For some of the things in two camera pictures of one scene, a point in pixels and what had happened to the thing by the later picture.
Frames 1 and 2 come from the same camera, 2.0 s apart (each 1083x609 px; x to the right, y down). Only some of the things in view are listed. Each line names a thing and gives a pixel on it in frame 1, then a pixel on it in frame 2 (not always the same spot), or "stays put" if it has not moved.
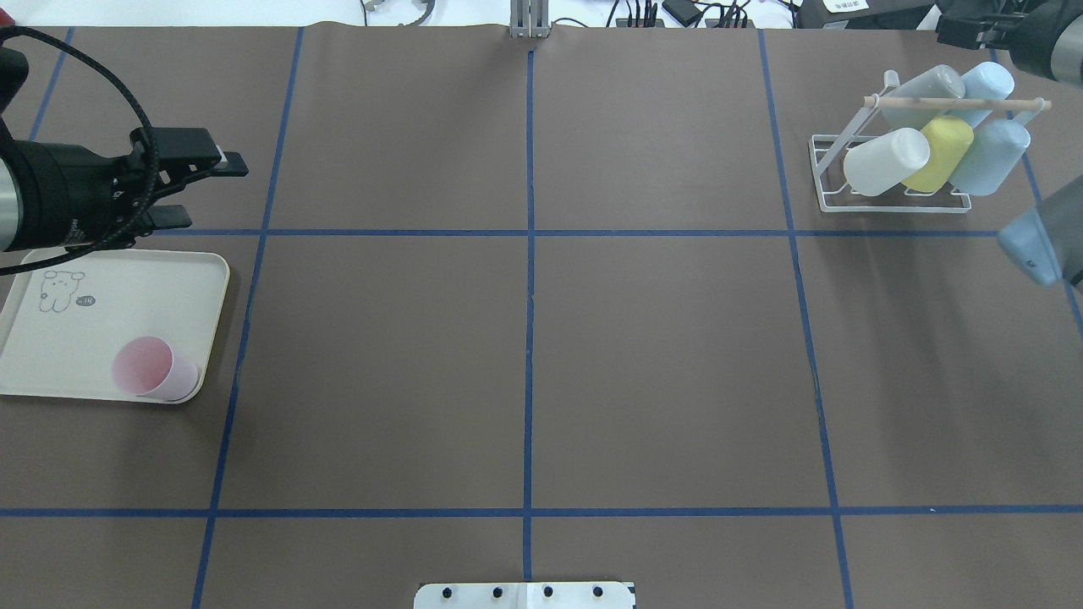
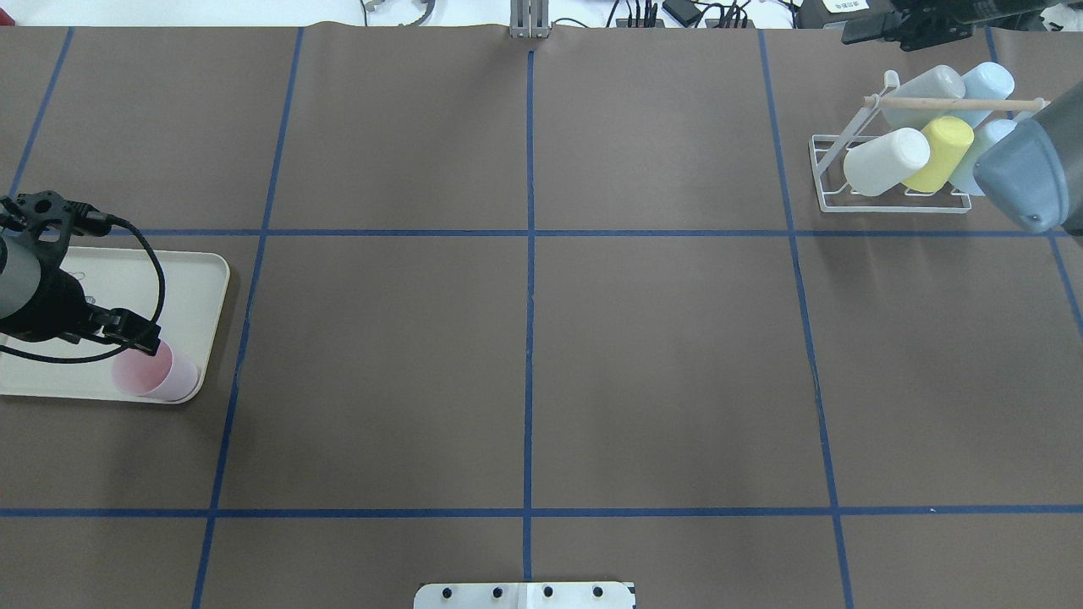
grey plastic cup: (937, 81) stays put
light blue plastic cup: (991, 157) stays put
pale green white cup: (882, 163) stays put
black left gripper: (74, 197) -> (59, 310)
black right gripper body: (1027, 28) -> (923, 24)
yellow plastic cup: (950, 139) stays put
